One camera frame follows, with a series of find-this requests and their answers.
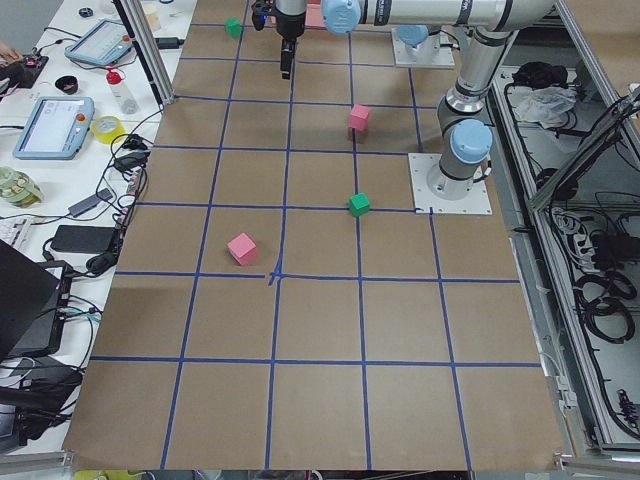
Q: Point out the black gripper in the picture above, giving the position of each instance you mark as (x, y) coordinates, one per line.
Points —
(289, 26)

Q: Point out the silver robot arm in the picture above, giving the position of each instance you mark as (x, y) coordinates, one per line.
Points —
(494, 22)
(467, 141)

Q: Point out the green cube near arm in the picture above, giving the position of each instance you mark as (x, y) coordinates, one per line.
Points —
(359, 204)

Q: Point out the pink plastic tray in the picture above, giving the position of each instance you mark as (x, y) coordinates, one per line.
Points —
(314, 17)

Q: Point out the green cube near tray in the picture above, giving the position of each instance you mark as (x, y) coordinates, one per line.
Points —
(233, 27)

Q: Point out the pink cube centre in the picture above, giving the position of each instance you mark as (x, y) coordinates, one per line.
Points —
(358, 122)

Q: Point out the red capped squeeze bottle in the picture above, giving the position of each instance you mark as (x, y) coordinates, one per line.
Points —
(121, 91)

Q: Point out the upper teach pendant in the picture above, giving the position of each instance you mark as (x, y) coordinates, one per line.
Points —
(103, 45)

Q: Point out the teach pendant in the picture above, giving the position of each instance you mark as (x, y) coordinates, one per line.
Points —
(103, 45)
(56, 129)

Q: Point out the yellow tape roll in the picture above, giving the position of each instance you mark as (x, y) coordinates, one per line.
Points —
(108, 130)

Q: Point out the pink cube near edge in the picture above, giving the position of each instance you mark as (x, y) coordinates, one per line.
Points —
(243, 249)

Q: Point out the black bowl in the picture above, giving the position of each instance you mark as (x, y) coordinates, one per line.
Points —
(67, 84)

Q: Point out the lower teach pendant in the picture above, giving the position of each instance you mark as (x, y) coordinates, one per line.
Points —
(56, 129)

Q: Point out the white crumpled cloth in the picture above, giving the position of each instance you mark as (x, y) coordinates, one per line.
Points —
(549, 106)

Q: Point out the black laptop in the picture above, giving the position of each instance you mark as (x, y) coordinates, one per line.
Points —
(33, 296)

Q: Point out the aluminium frame post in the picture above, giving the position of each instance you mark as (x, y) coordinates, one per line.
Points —
(132, 15)

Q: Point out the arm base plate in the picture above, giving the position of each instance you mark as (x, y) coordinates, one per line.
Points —
(422, 46)
(435, 193)

